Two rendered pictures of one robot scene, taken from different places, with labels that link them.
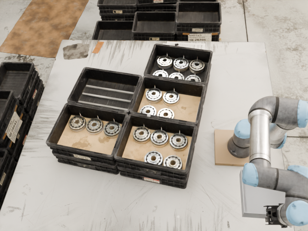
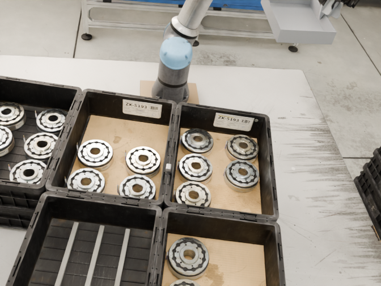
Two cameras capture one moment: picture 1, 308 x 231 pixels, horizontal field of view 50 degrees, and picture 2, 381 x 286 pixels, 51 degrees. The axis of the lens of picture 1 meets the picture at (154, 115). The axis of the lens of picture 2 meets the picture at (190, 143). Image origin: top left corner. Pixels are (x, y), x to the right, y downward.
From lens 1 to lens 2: 1.63 m
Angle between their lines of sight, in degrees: 64
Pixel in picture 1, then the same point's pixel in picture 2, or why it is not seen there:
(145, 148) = (218, 194)
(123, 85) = (39, 261)
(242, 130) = (185, 52)
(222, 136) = not seen: hidden behind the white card
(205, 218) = (283, 139)
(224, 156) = not seen: hidden behind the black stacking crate
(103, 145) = (228, 273)
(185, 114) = (133, 137)
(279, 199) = (295, 17)
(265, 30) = not seen: outside the picture
